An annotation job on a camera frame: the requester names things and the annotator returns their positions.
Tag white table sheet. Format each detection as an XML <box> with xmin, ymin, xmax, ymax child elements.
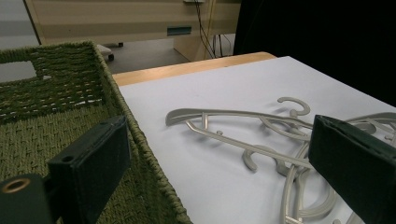
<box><xmin>119</xmin><ymin>55</ymin><xmax>396</xmax><ymax>224</ymax></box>

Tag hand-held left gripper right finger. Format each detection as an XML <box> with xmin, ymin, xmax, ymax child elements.
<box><xmin>307</xmin><ymin>114</ymin><xmax>396</xmax><ymax>224</ymax></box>

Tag black curtain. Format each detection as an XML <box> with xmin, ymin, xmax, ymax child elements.
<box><xmin>233</xmin><ymin>0</ymin><xmax>396</xmax><ymax>107</ymax></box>

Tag hanging black cables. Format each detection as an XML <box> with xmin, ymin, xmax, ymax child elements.
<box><xmin>193</xmin><ymin>0</ymin><xmax>233</xmax><ymax>60</ymax></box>

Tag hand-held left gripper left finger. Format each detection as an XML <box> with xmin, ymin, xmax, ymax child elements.
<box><xmin>46</xmin><ymin>115</ymin><xmax>132</xmax><ymax>224</ymax></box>

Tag grey plastic clothes hanger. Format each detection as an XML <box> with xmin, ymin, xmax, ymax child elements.
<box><xmin>242</xmin><ymin>111</ymin><xmax>396</xmax><ymax>224</ymax></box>
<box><xmin>164</xmin><ymin>96</ymin><xmax>314</xmax><ymax>168</ymax></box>

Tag green woven basket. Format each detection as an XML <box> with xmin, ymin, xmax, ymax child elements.
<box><xmin>0</xmin><ymin>40</ymin><xmax>193</xmax><ymax>224</ymax></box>

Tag light wooden desk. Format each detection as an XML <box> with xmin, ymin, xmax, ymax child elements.
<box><xmin>23</xmin><ymin>0</ymin><xmax>242</xmax><ymax>63</ymax></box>

